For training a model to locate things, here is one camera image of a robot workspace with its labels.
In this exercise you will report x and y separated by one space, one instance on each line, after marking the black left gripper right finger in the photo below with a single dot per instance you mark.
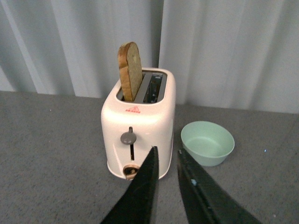
204 200

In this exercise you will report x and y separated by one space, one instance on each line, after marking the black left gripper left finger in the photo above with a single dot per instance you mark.
139 203

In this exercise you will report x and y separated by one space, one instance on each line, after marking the green bowl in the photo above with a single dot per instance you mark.
208 143

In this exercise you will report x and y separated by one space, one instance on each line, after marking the white two-slot toaster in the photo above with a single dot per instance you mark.
131 129

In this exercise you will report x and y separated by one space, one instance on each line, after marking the toast bread slice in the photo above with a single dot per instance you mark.
130 69

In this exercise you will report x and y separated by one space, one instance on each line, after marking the grey curtain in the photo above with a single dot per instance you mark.
223 53

